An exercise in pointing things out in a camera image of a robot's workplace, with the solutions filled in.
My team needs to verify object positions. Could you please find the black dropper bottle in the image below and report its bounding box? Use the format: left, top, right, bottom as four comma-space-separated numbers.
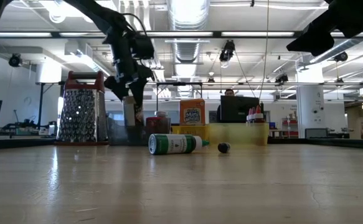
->
217, 142, 231, 154

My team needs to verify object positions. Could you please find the silver ceiling duct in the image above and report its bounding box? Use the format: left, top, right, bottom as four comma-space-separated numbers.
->
167, 0, 210, 99

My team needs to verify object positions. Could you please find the red-handled metal box grater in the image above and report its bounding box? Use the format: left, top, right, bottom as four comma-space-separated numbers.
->
54, 70, 109, 146

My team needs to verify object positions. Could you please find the black background monitor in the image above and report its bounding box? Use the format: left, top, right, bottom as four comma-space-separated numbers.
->
220, 95, 261, 123

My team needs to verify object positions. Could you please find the grey plastic bin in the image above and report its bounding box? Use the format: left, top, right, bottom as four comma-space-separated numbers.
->
106, 111, 172, 146

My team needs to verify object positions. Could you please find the person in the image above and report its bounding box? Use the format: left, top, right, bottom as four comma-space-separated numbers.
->
215, 88, 235, 123

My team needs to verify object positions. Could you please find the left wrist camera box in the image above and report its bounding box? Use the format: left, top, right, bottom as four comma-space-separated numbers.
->
130, 33, 156, 60

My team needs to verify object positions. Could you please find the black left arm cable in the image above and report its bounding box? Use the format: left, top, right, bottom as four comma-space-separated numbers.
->
118, 12, 148, 41

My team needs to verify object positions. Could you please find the white round pillar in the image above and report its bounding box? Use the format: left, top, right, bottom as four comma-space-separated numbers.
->
296, 84, 325, 139

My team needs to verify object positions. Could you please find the yellow slotted plastic basket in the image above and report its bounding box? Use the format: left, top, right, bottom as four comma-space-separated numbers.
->
171, 124, 210, 147

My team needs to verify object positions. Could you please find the black ceiling camera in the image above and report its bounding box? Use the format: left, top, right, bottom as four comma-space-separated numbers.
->
219, 39, 237, 63
8, 53, 22, 68
334, 51, 349, 63
275, 73, 290, 85

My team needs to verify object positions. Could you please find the translucent yellow-green plastic bin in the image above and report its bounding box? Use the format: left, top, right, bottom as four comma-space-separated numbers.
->
207, 122, 270, 146

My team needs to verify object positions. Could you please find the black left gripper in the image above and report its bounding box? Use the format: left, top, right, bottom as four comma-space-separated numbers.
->
103, 26, 154, 110

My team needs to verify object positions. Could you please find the orange snack box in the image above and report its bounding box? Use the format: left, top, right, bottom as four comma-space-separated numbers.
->
179, 98, 206, 126

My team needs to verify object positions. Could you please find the black background rig frame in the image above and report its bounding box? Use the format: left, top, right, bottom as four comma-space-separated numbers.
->
155, 82, 204, 112

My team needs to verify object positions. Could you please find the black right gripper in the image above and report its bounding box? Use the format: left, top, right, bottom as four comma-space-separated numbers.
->
286, 0, 363, 57

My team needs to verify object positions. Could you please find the green food colouring bottle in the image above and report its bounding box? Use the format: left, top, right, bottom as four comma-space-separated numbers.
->
148, 133, 210, 156

